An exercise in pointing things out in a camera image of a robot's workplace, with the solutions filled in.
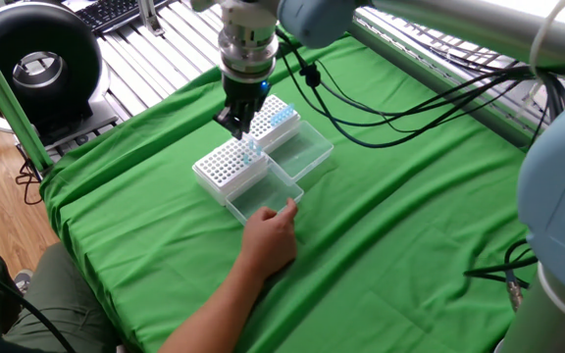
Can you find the black computer keyboard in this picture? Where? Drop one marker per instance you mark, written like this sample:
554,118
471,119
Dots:
106,12

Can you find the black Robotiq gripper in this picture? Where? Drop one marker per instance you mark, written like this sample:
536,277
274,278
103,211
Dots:
243,95

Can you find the green table cloth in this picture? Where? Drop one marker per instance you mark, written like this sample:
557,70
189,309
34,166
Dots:
361,235

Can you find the white pipette tip rack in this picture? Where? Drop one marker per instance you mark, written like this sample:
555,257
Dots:
272,127
214,176

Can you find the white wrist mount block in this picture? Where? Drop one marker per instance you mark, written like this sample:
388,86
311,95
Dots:
248,15

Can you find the grey sneaker shoe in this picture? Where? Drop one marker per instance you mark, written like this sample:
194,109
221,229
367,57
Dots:
23,280

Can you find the person's hand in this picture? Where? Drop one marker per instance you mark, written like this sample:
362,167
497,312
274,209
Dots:
270,240

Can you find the grey device stand base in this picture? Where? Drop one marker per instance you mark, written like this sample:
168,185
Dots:
101,117

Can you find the grey aluminium frame rail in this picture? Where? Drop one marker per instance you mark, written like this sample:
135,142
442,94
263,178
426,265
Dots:
434,83

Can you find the green tinted aluminium post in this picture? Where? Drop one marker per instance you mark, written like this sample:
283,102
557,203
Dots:
5,93

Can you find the small metal bracket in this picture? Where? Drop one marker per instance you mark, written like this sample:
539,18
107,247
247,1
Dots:
149,19

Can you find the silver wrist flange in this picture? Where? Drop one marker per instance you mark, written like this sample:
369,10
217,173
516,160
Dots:
248,54

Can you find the clear plastic rack lid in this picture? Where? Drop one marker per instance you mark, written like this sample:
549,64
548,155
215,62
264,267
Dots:
304,147
263,196

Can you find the person's bare forearm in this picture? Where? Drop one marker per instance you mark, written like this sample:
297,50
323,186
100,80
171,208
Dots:
214,318

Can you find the grey trouser leg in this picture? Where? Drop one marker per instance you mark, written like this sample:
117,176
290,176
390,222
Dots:
66,304

